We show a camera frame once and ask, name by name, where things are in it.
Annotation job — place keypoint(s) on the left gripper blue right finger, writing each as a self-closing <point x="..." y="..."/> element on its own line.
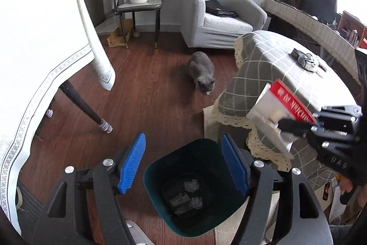
<point x="239" y="163"/>

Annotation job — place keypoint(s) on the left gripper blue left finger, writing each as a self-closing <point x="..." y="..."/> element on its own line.
<point x="127" y="162"/>

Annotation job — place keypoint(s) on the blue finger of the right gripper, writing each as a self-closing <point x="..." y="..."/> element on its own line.
<point x="297" y="128"/>

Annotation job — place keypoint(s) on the white red cardboard package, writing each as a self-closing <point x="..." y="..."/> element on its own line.
<point x="277" y="102"/>

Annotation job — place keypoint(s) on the dark green trash bin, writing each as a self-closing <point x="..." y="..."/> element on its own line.
<point x="192" y="188"/>

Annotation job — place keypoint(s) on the person's right hand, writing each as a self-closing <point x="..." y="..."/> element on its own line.
<point x="346" y="185"/>

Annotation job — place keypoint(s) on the black table leg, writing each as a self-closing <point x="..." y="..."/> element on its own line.
<point x="68" y="89"/>

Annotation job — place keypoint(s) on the grey checked tablecloth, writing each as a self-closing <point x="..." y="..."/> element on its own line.
<point x="264" y="58"/>

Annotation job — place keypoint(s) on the black tissue pack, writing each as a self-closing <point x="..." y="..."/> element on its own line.
<point x="306" y="61"/>

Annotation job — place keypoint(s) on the beige fringed desk cloth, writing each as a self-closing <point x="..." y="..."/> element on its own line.
<point x="327" y="38"/>

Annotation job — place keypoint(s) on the grey cat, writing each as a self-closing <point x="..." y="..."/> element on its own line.
<point x="201" y="69"/>

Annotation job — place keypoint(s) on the black monitor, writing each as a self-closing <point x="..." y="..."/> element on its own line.
<point x="324" y="10"/>

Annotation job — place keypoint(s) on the cardboard box on floor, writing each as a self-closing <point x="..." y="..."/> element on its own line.
<point x="117" y="40"/>

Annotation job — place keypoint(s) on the grey armchair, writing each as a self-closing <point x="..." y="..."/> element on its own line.
<point x="200" y="29"/>

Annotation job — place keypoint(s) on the black handbag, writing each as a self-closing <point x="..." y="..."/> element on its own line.
<point x="213" y="7"/>

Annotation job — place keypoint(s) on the white patterned tablecloth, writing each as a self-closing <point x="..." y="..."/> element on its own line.
<point x="43" y="44"/>

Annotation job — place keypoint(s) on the grey dining chair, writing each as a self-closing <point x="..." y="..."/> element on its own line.
<point x="124" y="6"/>

